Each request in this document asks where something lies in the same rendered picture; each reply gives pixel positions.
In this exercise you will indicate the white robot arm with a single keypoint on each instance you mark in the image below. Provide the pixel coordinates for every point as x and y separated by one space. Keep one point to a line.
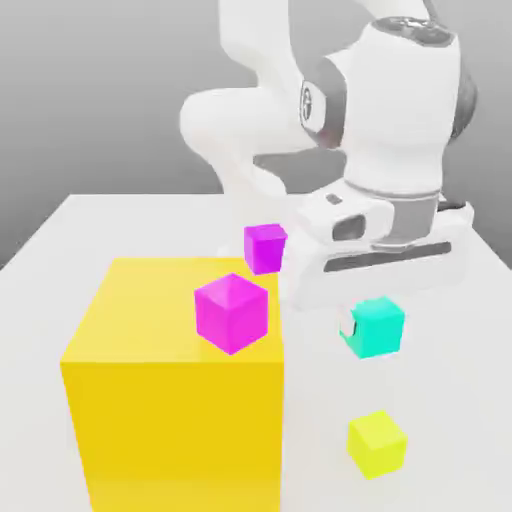
392 120

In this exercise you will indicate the small cyan cube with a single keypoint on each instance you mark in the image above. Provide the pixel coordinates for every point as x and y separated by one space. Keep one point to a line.
378 328

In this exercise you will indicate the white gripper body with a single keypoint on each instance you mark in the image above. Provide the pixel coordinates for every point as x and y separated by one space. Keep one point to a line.
360 286

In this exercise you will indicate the small yellow cube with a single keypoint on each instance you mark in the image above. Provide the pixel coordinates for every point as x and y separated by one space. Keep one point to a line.
376 444

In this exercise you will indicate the small purple cube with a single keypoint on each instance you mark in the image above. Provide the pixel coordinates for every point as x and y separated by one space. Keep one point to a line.
264 248

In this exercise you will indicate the small magenta cube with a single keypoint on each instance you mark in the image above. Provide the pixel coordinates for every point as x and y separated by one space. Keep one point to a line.
231 314

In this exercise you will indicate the large yellow box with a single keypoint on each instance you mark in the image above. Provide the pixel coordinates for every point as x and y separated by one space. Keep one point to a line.
172 408

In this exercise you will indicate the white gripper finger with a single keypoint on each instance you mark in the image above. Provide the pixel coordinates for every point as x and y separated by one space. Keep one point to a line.
346 320

